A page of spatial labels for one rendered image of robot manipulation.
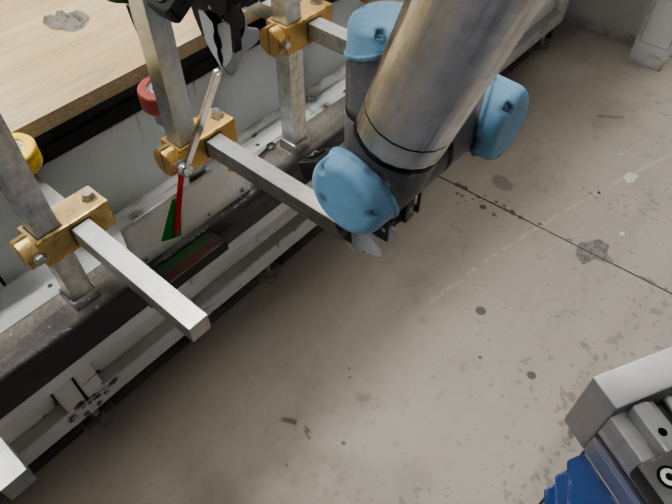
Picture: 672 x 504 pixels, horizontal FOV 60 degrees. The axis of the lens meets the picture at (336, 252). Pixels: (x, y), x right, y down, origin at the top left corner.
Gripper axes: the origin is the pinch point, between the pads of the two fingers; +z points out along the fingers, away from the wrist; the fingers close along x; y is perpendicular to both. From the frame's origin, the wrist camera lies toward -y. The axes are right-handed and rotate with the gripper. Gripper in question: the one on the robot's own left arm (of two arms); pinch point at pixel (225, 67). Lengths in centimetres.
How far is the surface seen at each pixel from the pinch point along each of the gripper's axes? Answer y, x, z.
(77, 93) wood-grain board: -10.6, 26.5, 10.6
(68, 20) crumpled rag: 0.6, 45.9, 9.2
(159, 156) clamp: -9.2, 8.4, 14.9
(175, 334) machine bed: -10, 28, 87
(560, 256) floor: 96, -35, 101
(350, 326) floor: 30, 0, 101
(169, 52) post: -4.3, 6.2, -1.9
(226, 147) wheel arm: -1.0, 1.7, 14.6
